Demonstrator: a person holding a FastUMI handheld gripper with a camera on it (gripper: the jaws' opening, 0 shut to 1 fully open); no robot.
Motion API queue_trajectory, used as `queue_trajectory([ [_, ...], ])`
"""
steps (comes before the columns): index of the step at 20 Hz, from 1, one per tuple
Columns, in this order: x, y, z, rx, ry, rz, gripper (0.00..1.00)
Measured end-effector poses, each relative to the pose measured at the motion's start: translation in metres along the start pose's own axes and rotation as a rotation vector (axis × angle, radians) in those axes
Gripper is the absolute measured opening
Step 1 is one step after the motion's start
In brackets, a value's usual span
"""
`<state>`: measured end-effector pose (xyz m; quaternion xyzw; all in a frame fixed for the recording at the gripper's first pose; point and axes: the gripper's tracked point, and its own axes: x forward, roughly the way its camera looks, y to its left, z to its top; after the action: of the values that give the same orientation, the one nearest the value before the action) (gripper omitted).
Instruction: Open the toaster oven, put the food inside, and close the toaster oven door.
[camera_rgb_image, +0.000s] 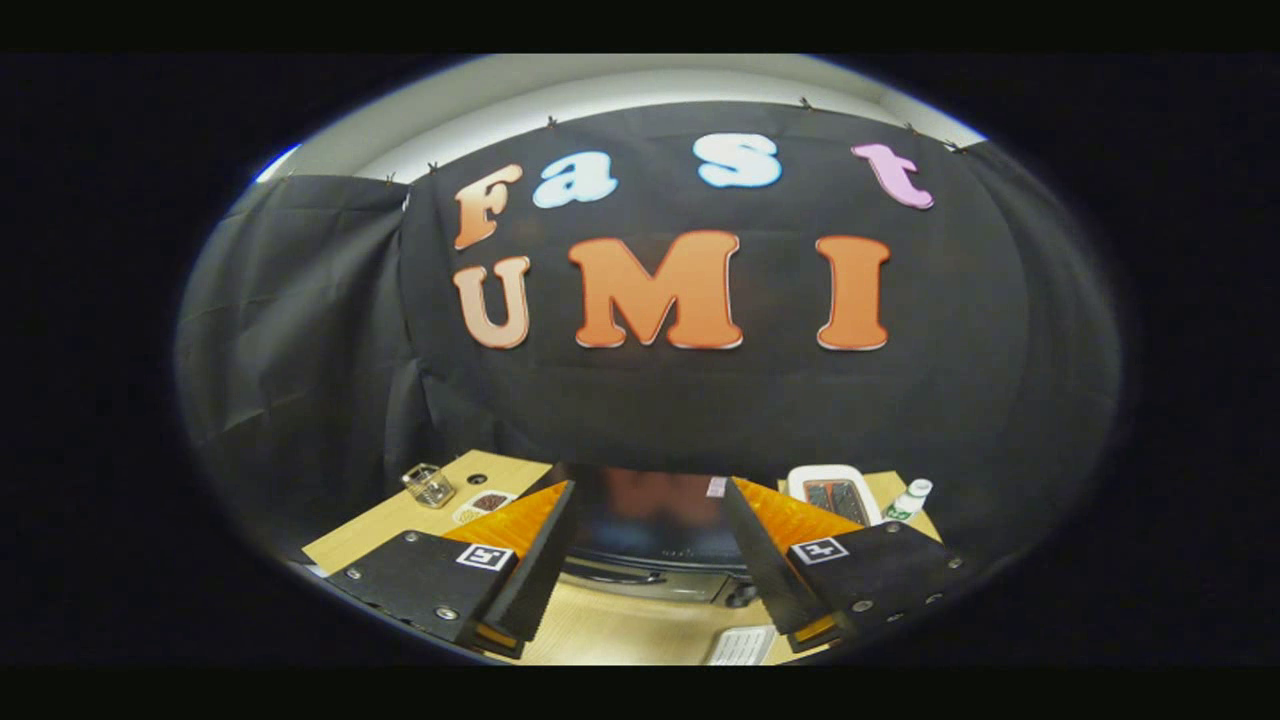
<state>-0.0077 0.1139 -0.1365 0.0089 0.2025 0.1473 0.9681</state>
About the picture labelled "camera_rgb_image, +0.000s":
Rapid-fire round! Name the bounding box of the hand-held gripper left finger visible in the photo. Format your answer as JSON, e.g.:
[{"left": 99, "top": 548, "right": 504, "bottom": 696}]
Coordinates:
[{"left": 325, "top": 480, "right": 579, "bottom": 660}]

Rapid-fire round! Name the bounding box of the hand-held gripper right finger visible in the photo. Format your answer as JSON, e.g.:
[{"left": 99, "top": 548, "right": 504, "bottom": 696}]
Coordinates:
[{"left": 722, "top": 476, "right": 977, "bottom": 654}]

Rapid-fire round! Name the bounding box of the black toaster oven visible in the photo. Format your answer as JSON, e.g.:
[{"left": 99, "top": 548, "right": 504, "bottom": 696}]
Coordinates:
[{"left": 545, "top": 461, "right": 792, "bottom": 609}]

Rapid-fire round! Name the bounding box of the white pop-up toaster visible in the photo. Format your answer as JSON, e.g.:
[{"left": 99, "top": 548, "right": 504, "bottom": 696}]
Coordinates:
[{"left": 786, "top": 463, "right": 884, "bottom": 529}]

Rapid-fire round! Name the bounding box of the white ribbed plastic tray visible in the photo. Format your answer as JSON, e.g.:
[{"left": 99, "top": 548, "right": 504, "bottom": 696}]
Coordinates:
[{"left": 703, "top": 625, "right": 778, "bottom": 667}]

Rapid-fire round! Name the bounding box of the small white snack packet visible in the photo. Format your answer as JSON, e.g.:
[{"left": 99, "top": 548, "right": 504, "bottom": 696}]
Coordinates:
[{"left": 451, "top": 488, "right": 519, "bottom": 527}]

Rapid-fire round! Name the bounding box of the white bottle green label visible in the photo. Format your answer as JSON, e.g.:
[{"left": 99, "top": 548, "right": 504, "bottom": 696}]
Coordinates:
[{"left": 884, "top": 477, "right": 934, "bottom": 524}]

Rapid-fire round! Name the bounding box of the narrow ceiling light strip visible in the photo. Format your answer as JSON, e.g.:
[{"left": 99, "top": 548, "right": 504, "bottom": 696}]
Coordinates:
[{"left": 254, "top": 142, "right": 302, "bottom": 185}]

